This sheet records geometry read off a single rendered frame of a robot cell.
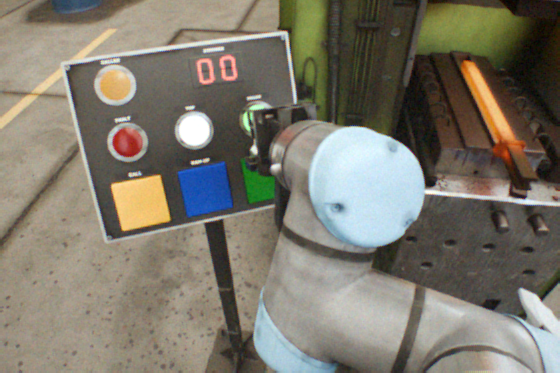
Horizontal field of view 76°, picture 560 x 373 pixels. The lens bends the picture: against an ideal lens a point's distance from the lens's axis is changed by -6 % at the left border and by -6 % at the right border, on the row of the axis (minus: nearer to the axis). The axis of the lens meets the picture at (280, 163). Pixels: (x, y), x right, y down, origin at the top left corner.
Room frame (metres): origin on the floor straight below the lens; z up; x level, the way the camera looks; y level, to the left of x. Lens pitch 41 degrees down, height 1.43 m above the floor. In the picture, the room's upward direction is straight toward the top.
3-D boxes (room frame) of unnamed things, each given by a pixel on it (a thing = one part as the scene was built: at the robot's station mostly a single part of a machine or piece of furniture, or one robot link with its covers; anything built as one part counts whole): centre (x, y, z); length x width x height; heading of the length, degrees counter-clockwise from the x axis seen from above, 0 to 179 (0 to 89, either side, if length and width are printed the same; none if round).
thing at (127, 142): (0.44, 0.23, 1.09); 0.05 x 0.03 x 0.04; 82
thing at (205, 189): (0.42, 0.12, 1.01); 0.07 x 0.05 x 0.07; 107
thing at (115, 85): (0.48, 0.24, 1.16); 0.05 x 0.03 x 0.04; 82
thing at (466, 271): (0.76, -0.50, 0.69); 0.56 x 0.38 x 0.45; 172
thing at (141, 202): (0.39, 0.21, 1.01); 0.07 x 0.05 x 0.07; 107
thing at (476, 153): (0.75, -0.44, 0.96); 0.42 x 0.20 x 0.09; 172
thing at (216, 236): (0.54, 0.15, 0.54); 0.04 x 0.04 x 1.08; 82
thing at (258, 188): (0.45, 0.02, 1.01); 0.07 x 0.05 x 0.07; 107
